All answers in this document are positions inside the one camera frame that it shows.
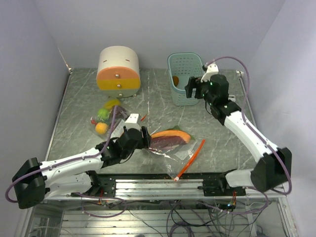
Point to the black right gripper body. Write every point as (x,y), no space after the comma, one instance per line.
(202,89)

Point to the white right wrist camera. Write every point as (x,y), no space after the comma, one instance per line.
(211,70)

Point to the zip bag with fruit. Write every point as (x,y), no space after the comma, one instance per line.
(107,121)

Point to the round three-drawer cabinet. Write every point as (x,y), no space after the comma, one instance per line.
(118,73)

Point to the light blue plastic basket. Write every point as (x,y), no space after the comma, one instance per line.
(184,66)

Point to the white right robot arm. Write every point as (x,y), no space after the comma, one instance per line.
(273,164)

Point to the aluminium frame rail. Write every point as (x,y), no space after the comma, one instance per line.
(155,187)

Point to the zip bag with fake food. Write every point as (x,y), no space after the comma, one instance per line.
(176,149)

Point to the small orange fake food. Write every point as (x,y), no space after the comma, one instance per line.
(175,80)

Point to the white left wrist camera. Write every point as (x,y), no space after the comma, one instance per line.
(133,122)

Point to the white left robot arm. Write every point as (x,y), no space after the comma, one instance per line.
(35,180)

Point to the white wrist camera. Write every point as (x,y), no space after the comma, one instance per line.
(211,70)
(133,122)

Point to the small white device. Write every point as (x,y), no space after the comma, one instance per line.
(232,98)

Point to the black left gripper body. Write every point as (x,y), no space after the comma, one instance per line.
(140,143)

